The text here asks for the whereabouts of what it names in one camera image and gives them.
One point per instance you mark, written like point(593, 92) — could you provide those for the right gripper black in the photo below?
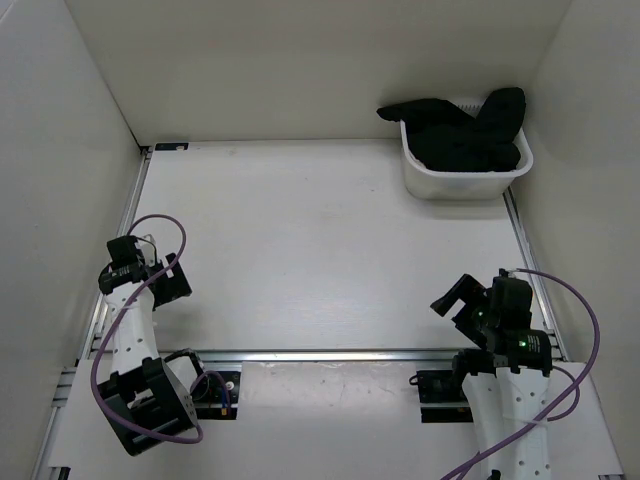
point(468, 290)

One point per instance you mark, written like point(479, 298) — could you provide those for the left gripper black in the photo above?
point(175, 287)

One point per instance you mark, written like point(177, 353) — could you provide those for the black trousers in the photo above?
point(444, 138)

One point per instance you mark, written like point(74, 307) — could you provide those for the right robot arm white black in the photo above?
point(505, 378)

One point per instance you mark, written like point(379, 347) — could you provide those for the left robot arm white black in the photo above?
point(141, 387)

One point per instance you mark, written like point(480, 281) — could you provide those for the white plastic basket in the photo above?
point(428, 184)

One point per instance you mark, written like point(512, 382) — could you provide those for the black label sticker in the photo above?
point(171, 146)

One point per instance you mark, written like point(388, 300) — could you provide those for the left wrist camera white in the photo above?
point(147, 246)

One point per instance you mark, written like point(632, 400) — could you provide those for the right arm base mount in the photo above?
point(441, 397)

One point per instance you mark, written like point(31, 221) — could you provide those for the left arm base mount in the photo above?
point(216, 397)

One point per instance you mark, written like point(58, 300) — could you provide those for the aluminium frame rail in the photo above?
point(312, 271)

